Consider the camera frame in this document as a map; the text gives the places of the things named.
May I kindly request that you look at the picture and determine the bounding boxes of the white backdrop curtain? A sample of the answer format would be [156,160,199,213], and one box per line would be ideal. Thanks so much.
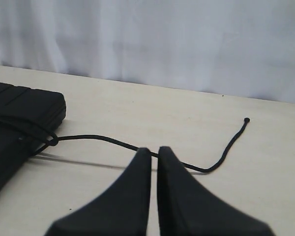
[0,0,295,103]

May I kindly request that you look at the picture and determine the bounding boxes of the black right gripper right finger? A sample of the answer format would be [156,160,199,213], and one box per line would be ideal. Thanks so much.
[157,147,274,236]

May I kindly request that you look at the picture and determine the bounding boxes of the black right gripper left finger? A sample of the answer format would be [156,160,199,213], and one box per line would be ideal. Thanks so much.
[46,147,151,236]

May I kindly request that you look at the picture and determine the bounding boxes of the black plastic carrying case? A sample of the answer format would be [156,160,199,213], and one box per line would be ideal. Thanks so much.
[0,83,66,191]

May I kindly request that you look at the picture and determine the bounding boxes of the black braided rope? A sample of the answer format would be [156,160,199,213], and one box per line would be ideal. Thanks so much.
[0,117,251,174]

